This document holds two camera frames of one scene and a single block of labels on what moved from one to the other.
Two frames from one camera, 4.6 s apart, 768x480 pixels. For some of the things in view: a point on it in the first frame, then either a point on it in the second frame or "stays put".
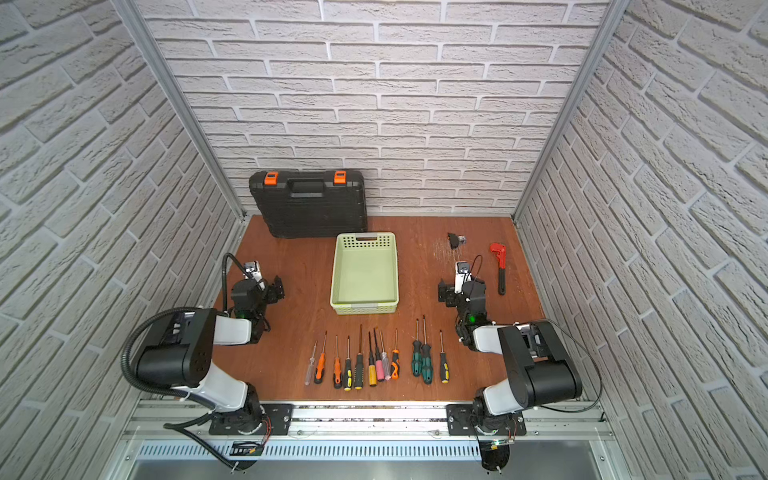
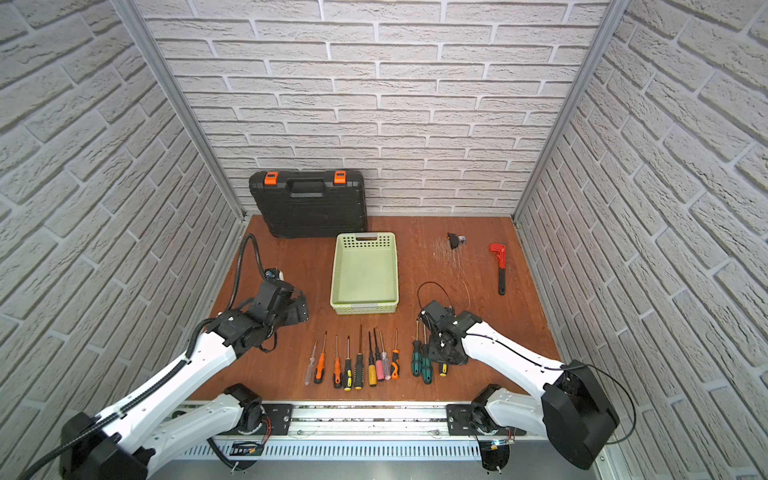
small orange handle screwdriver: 337,378 stays put
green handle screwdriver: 426,360 stays put
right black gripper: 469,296 to 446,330
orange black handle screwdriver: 320,369 stays put
